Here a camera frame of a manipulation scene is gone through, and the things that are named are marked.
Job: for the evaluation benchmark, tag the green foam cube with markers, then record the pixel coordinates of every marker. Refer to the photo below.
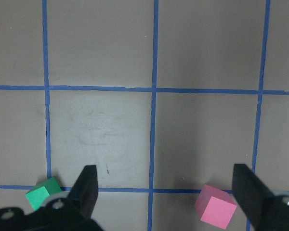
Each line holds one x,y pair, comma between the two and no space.
42,191

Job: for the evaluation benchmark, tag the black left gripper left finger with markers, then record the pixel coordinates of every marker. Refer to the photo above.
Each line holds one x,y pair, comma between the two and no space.
60,213

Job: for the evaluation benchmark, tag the pink foam cube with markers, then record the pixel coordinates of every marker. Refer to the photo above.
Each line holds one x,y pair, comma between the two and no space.
215,207

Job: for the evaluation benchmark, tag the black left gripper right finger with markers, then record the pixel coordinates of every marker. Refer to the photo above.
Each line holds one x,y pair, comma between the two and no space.
266,210

